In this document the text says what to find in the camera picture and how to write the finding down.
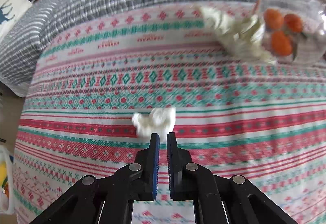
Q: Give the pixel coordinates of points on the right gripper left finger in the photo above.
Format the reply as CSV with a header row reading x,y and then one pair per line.
x,y
109,199

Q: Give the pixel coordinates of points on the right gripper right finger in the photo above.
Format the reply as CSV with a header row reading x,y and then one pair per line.
x,y
217,199

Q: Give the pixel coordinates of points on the small white tissue ball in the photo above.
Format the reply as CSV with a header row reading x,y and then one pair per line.
x,y
160,121

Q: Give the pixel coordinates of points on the cream paper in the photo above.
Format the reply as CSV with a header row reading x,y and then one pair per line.
x,y
241,37

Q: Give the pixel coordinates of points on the white trash bin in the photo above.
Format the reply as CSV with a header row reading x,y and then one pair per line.
x,y
6,182

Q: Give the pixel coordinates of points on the patterned red green tablecloth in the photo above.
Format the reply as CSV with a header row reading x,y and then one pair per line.
x,y
265,122

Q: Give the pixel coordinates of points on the orange tangerine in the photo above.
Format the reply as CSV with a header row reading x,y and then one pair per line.
x,y
273,19
281,44
293,22

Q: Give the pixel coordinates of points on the glass jar with cork lid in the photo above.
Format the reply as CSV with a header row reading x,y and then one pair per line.
x,y
309,45

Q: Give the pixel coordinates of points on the white deer print pillow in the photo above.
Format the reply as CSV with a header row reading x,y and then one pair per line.
x,y
10,12

